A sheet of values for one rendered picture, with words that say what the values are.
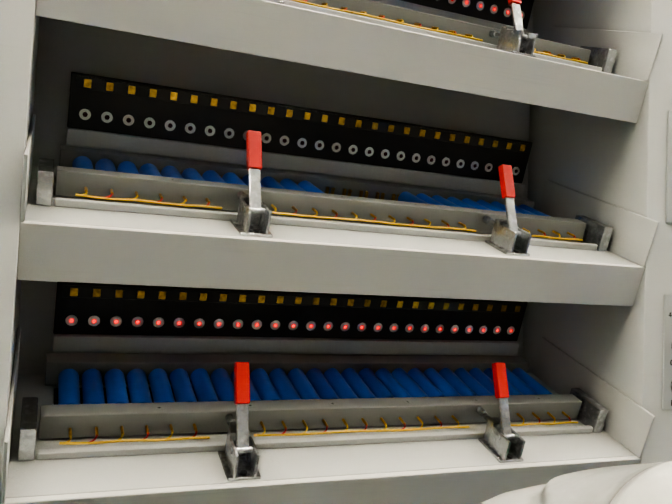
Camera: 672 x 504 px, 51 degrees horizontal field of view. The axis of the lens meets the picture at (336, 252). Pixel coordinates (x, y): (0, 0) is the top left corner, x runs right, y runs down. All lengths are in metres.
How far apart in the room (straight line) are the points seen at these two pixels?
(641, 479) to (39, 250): 0.43
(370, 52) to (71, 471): 0.43
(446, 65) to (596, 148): 0.26
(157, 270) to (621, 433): 0.52
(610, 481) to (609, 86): 0.56
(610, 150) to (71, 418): 0.63
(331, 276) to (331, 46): 0.20
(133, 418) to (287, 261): 0.19
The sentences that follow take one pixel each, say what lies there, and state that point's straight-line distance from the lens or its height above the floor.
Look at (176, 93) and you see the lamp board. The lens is 0.74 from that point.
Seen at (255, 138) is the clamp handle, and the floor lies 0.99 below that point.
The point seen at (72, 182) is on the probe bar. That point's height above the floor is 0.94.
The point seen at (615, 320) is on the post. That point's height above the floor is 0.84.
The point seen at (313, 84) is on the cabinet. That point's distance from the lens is 0.84.
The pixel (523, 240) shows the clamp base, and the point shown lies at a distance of 0.72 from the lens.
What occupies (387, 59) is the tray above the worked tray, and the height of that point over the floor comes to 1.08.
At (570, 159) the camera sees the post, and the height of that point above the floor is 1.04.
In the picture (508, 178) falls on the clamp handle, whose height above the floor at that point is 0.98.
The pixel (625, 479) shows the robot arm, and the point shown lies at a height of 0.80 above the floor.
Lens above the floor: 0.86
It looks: 3 degrees up
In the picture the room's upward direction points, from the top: 3 degrees clockwise
